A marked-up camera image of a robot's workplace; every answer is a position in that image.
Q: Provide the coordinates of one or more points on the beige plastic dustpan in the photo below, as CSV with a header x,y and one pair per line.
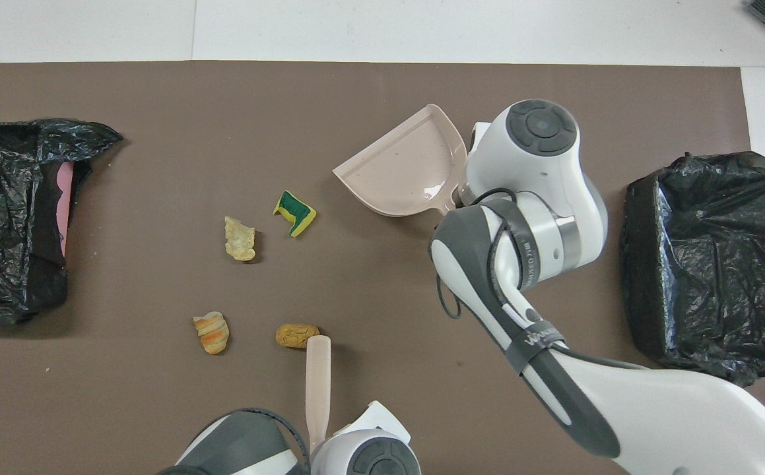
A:
x,y
402,171

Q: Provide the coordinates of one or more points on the green and yellow sponge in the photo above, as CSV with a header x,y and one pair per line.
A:
x,y
296,212

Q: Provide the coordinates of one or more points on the brown oval bread roll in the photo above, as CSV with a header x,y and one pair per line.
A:
x,y
296,335

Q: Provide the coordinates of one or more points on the beige brush black bristles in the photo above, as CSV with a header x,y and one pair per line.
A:
x,y
318,376

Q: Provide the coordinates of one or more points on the orange striped croissant piece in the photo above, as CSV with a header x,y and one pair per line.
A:
x,y
212,333

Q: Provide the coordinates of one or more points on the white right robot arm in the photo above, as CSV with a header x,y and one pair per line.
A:
x,y
620,396

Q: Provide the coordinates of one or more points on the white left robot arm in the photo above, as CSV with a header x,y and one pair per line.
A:
x,y
250,448

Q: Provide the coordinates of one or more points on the pink plastic bin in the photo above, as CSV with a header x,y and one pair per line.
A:
x,y
64,204

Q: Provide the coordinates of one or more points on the black bag lined bin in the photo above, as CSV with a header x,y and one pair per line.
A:
x,y
712,264

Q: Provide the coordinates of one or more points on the crumpled black trash bag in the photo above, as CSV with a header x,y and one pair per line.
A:
x,y
6,218

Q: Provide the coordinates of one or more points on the brown table mat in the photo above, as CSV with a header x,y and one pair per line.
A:
x,y
290,99

